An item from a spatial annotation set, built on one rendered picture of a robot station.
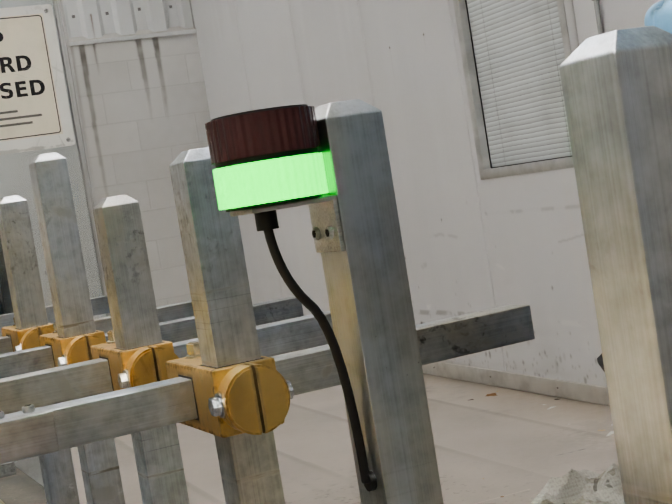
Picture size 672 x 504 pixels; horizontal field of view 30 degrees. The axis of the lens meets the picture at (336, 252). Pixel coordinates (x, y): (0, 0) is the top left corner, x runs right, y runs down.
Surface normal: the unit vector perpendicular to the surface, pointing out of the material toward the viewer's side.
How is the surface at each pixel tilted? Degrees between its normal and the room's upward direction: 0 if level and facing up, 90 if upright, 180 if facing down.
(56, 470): 90
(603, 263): 90
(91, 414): 90
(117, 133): 90
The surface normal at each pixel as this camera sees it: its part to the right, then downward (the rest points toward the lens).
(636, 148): 0.42, -0.02
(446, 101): -0.91, 0.17
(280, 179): 0.22, 0.02
